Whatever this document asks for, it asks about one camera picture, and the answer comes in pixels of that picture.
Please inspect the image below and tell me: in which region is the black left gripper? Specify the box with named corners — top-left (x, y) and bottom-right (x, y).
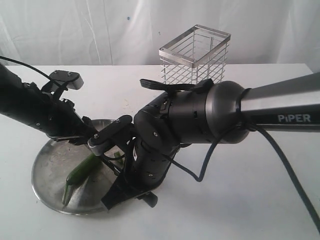
top-left (32, 87), bottom-right (98, 146)

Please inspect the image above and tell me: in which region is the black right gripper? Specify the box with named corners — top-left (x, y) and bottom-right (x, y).
top-left (101, 137), bottom-right (175, 210)

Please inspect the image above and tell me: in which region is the green cucumber with stem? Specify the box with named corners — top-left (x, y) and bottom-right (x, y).
top-left (61, 154), bottom-right (101, 206)

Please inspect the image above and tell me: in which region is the wire metal utensil holder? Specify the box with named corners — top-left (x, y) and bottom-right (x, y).
top-left (159, 24), bottom-right (231, 84)

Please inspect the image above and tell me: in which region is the black kitchen knife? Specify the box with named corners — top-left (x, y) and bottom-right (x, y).
top-left (102, 155), bottom-right (124, 175)

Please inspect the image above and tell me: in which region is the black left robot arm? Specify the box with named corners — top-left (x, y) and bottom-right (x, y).
top-left (0, 65), bottom-right (98, 145)

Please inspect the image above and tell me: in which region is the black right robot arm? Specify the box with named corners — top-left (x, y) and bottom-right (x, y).
top-left (101, 73), bottom-right (320, 209)

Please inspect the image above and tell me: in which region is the cucumber slice near knife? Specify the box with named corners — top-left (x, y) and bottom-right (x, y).
top-left (113, 151), bottom-right (125, 168)

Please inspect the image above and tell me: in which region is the round stainless steel plate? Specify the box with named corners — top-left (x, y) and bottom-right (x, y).
top-left (31, 118), bottom-right (141, 215)

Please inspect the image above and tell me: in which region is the white backdrop curtain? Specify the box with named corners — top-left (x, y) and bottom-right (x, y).
top-left (0, 0), bottom-right (320, 73)

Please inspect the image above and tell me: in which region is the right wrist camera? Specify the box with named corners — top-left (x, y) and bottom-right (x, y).
top-left (87, 115), bottom-right (133, 157)

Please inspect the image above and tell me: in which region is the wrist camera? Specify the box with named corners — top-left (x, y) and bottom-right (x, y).
top-left (49, 70), bottom-right (84, 90)
top-left (87, 115), bottom-right (133, 157)

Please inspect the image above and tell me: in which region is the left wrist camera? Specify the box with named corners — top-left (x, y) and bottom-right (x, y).
top-left (49, 70), bottom-right (84, 90)

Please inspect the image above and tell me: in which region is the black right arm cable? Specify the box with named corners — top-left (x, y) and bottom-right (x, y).
top-left (164, 87), bottom-right (320, 226)

